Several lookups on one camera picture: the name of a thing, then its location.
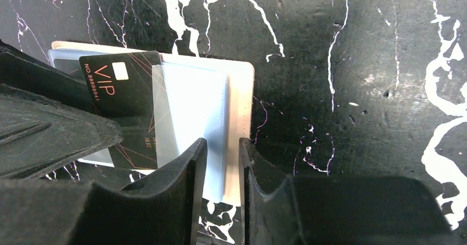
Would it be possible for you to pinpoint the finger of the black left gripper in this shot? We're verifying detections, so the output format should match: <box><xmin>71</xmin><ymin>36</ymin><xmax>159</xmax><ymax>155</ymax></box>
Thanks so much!
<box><xmin>1</xmin><ymin>43</ymin><xmax>123</xmax><ymax>179</ymax></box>

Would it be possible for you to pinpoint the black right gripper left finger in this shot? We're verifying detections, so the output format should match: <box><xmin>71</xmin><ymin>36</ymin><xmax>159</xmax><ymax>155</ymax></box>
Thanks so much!
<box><xmin>1</xmin><ymin>138</ymin><xmax>208</xmax><ymax>244</ymax></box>

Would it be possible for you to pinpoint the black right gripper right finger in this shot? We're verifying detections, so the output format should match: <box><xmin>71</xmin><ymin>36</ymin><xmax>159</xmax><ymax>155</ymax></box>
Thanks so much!
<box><xmin>239</xmin><ymin>138</ymin><xmax>460</xmax><ymax>244</ymax></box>

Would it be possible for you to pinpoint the black VIP card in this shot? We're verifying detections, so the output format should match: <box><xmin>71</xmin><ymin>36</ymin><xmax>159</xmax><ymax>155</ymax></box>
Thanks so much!
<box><xmin>79</xmin><ymin>51</ymin><xmax>161</xmax><ymax>170</ymax></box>
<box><xmin>53</xmin><ymin>58</ymin><xmax>85</xmax><ymax>80</ymax></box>

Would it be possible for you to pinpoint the beige card holder wallet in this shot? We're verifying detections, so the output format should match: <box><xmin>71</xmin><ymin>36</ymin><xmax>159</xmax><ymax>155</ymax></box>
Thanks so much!
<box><xmin>48</xmin><ymin>41</ymin><xmax>254</xmax><ymax>204</ymax></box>

